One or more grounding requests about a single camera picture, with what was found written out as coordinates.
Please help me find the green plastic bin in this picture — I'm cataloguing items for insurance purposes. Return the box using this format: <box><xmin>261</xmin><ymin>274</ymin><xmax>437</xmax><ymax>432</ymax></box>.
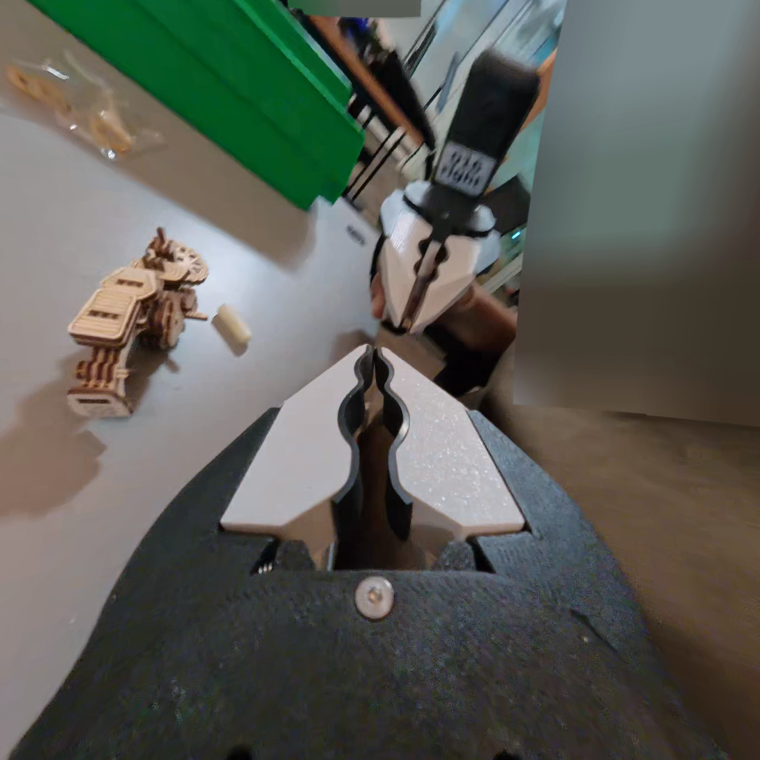
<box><xmin>27</xmin><ymin>0</ymin><xmax>366</xmax><ymax>211</ymax></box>

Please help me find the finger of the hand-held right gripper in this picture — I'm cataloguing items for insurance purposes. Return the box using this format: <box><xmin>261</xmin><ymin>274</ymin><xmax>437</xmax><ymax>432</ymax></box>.
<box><xmin>378</xmin><ymin>183</ymin><xmax>435</xmax><ymax>333</ymax></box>
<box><xmin>408</xmin><ymin>205</ymin><xmax>504</xmax><ymax>334</ymax></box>

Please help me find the person's right hand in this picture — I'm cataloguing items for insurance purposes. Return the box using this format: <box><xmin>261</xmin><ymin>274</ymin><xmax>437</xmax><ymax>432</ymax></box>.
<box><xmin>369</xmin><ymin>276</ymin><xmax>519</xmax><ymax>358</ymax></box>

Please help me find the wooden puzzle model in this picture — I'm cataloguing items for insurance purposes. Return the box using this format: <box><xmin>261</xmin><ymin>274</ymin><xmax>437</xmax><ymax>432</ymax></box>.
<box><xmin>66</xmin><ymin>227</ymin><xmax>210</xmax><ymax>418</ymax></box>

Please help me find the pale cylindrical stick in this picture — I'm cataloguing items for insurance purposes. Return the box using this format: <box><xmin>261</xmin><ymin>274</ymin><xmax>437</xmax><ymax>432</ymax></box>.
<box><xmin>213</xmin><ymin>304</ymin><xmax>253</xmax><ymax>345</ymax></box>

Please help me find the brown wooden table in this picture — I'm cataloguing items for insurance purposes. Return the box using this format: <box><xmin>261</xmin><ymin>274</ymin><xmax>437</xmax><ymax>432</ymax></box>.
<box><xmin>306</xmin><ymin>15</ymin><xmax>428</xmax><ymax>149</ymax></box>

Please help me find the grey desk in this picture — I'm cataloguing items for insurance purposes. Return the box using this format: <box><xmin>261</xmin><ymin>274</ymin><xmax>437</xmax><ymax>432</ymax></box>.
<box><xmin>0</xmin><ymin>0</ymin><xmax>446</xmax><ymax>755</ymax></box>

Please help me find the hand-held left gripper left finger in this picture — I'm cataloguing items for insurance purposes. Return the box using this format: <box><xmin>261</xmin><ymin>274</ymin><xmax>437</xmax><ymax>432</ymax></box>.
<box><xmin>220</xmin><ymin>343</ymin><xmax>376</xmax><ymax>571</ymax></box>

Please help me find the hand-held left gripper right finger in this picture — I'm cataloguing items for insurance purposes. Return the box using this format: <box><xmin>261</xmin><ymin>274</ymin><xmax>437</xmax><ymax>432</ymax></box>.
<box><xmin>375</xmin><ymin>346</ymin><xmax>527</xmax><ymax>565</ymax></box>

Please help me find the clear bag of wooden parts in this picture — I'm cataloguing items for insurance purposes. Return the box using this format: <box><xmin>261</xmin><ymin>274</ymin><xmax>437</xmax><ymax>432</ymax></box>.
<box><xmin>3</xmin><ymin>50</ymin><xmax>167</xmax><ymax>161</ymax></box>

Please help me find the person's brown clothing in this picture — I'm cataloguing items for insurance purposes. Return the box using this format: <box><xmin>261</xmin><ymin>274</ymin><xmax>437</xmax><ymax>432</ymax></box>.
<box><xmin>493</xmin><ymin>404</ymin><xmax>760</xmax><ymax>760</ymax></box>

